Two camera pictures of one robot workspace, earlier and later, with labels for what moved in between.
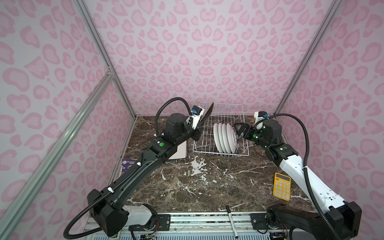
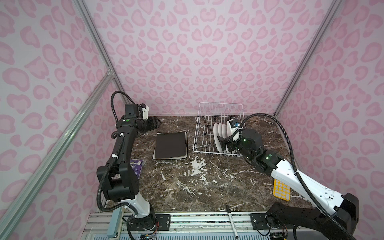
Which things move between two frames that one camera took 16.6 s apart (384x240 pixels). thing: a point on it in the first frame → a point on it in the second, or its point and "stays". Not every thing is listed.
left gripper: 196,133 → 153,123
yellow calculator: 282,186 stays
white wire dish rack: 219,135 stays
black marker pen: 231,219 stays
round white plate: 216,137 stays
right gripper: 244,127 → 229,141
